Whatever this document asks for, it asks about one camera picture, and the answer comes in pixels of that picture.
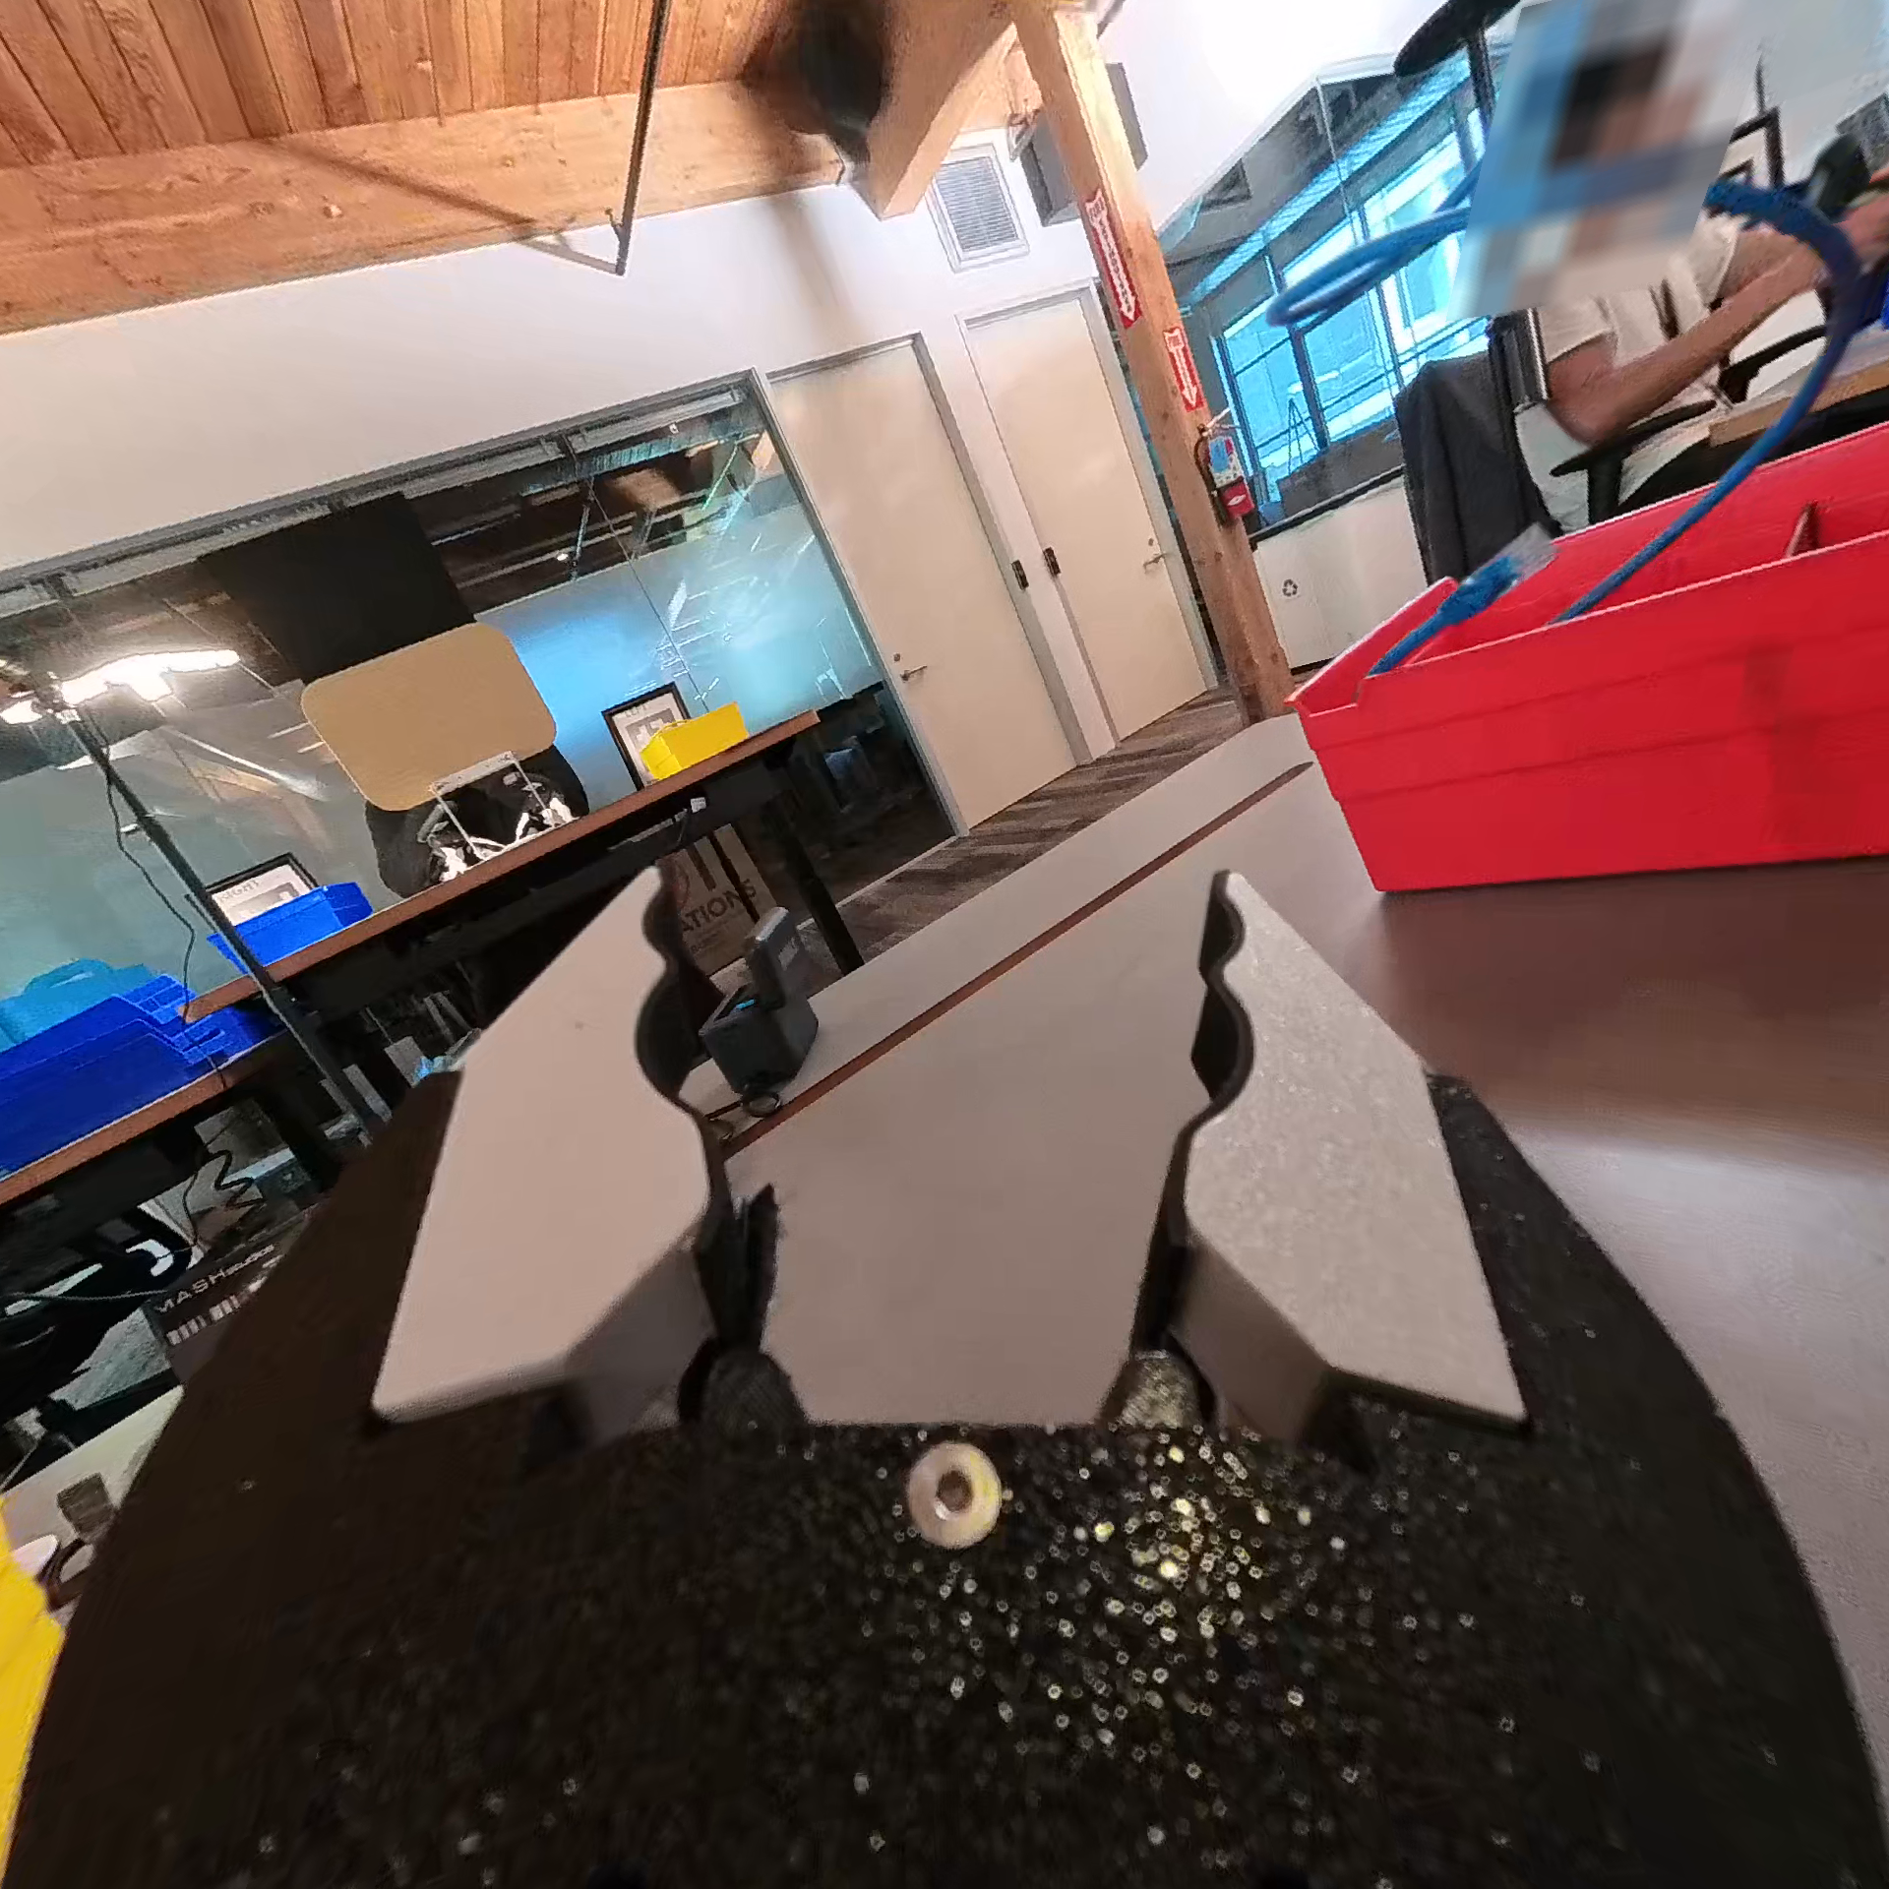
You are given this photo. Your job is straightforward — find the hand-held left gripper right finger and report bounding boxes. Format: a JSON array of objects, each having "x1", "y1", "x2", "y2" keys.
[{"x1": 1098, "y1": 869, "x2": 1529, "y2": 1445}]

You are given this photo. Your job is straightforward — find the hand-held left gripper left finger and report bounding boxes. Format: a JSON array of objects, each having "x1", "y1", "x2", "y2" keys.
[{"x1": 368, "y1": 865, "x2": 781, "y2": 1445}]

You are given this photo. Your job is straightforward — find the blue ethernet cable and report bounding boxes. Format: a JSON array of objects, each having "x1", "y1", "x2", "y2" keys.
[{"x1": 1265, "y1": 153, "x2": 1889, "y2": 678}]

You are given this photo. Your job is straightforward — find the black battery charger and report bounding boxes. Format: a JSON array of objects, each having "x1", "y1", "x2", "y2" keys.
[{"x1": 696, "y1": 904, "x2": 822, "y2": 1119}]

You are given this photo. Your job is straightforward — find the printed cardboard box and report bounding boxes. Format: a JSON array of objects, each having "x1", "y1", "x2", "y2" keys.
[{"x1": 653, "y1": 822, "x2": 779, "y2": 979}]

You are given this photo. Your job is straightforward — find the wooden table with black legs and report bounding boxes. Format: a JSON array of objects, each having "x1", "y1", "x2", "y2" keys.
[
  {"x1": 0, "y1": 1028, "x2": 318, "y2": 1256},
  {"x1": 183, "y1": 709, "x2": 867, "y2": 1038}
]

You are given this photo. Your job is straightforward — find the dark storage box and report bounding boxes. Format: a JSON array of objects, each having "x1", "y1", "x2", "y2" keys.
[{"x1": 143, "y1": 1201, "x2": 324, "y2": 1386}]

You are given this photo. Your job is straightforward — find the black printed hoodie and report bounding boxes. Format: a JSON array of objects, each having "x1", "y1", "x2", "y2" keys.
[{"x1": 362, "y1": 743, "x2": 592, "y2": 896}]

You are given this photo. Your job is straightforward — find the low blue plastic bin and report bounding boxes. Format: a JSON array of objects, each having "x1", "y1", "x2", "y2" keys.
[{"x1": 206, "y1": 879, "x2": 376, "y2": 971}]

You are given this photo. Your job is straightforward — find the framed tag sign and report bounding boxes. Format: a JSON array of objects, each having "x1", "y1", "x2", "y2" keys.
[
  {"x1": 600, "y1": 680, "x2": 696, "y2": 786},
  {"x1": 200, "y1": 849, "x2": 320, "y2": 926}
]

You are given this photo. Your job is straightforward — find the small yellow bin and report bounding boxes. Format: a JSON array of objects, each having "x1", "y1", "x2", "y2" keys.
[{"x1": 637, "y1": 702, "x2": 751, "y2": 784}]

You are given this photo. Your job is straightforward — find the tall blue bin stack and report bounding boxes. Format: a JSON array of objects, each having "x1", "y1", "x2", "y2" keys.
[{"x1": 0, "y1": 955, "x2": 285, "y2": 1170}]

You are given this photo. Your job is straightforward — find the plain wooden board stand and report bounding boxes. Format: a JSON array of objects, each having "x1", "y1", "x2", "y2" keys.
[{"x1": 299, "y1": 621, "x2": 562, "y2": 861}]

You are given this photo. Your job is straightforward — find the black tripod stand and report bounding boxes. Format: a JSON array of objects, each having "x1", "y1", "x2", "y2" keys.
[{"x1": 0, "y1": 648, "x2": 389, "y2": 1140}]

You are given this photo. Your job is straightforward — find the red plastic bin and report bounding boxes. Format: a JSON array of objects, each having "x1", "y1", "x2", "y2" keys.
[{"x1": 1287, "y1": 426, "x2": 1889, "y2": 896}]

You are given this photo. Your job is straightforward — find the white cabinet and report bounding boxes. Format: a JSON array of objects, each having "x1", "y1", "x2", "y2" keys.
[{"x1": 1251, "y1": 477, "x2": 1430, "y2": 668}]

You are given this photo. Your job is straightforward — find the white door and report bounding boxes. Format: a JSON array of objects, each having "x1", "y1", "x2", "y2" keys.
[
  {"x1": 763, "y1": 336, "x2": 1082, "y2": 831},
  {"x1": 956, "y1": 282, "x2": 1216, "y2": 743}
]

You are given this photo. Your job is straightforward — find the yellow plastic bin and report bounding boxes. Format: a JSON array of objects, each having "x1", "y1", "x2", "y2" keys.
[{"x1": 0, "y1": 1496, "x2": 67, "y2": 1839}]

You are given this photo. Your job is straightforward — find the dark hanging jacket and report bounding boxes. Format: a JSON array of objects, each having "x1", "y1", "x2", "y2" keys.
[{"x1": 1393, "y1": 353, "x2": 1562, "y2": 583}]

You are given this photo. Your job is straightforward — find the wooden pillar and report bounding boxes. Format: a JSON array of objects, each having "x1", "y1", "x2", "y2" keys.
[{"x1": 1015, "y1": 0, "x2": 1296, "y2": 725}]

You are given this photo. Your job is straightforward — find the large paned window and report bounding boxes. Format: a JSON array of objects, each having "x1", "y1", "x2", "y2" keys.
[{"x1": 1163, "y1": 80, "x2": 1493, "y2": 495}]

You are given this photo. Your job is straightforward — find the black metal rod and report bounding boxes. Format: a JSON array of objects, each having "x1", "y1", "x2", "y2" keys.
[{"x1": 533, "y1": 0, "x2": 677, "y2": 278}]

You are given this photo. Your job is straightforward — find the wall air vent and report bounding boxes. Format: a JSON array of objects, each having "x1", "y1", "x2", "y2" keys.
[{"x1": 926, "y1": 143, "x2": 1031, "y2": 271}]

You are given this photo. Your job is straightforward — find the black wall speaker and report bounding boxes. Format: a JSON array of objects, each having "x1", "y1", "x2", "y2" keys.
[{"x1": 1021, "y1": 60, "x2": 1151, "y2": 225}]

